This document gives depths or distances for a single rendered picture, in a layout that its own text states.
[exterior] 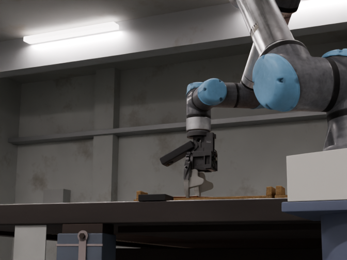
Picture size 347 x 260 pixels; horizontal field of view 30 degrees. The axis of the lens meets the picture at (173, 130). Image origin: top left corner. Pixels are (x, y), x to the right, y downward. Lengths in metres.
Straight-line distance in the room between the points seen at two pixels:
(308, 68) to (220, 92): 0.55
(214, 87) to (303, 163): 0.62
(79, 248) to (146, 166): 6.76
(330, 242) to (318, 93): 0.30
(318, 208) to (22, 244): 0.93
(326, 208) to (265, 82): 0.29
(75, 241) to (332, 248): 0.75
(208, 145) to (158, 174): 6.49
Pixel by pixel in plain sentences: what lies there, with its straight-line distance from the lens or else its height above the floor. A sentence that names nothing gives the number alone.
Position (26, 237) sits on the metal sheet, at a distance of 1.89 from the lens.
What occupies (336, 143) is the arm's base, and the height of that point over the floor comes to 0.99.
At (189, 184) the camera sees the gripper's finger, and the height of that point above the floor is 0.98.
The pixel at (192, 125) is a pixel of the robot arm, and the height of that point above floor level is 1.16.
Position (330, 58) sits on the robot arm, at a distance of 1.41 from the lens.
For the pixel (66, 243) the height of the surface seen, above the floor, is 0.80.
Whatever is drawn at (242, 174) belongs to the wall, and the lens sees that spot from 7.97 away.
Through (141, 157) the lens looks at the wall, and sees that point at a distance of 8.56.
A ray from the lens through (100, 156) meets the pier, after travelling 8.68.
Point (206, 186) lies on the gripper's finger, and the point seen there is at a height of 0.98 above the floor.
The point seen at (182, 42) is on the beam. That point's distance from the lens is 6.82.
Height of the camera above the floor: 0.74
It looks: 12 degrees up
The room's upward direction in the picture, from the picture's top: straight up
